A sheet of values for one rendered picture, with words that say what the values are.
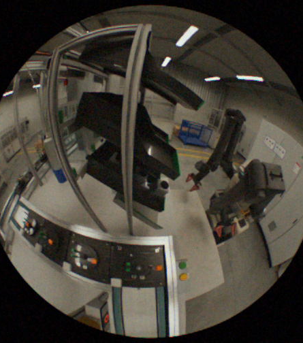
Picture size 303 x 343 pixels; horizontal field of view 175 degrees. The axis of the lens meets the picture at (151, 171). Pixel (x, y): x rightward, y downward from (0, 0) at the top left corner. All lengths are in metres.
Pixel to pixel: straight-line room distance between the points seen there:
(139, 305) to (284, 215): 3.00
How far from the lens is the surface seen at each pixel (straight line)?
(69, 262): 0.64
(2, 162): 7.45
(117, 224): 0.69
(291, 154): 3.04
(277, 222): 3.16
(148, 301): 0.65
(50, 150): 0.95
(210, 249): 0.82
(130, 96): 0.16
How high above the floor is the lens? 1.51
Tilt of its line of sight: 39 degrees down
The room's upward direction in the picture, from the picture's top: 10 degrees clockwise
